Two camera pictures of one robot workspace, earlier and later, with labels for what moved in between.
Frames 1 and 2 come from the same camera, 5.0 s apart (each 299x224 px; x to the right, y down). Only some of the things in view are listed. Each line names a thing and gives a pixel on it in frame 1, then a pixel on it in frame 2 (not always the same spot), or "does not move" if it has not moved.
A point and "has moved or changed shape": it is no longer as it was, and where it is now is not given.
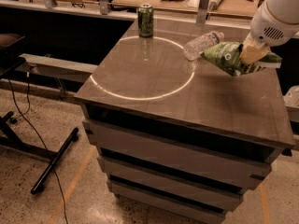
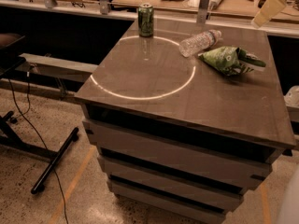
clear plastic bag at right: [291, 96] does not move
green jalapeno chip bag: [227, 59] has moved or changed shape
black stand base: [13, 142] does not move
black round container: [261, 0] does not move
